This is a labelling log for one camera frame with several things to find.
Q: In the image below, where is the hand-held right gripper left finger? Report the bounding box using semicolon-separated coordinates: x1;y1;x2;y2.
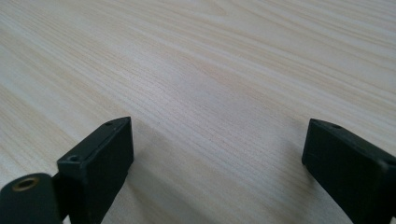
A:
51;117;134;224

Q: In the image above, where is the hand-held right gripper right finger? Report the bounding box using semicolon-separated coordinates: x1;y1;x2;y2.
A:
301;118;396;224

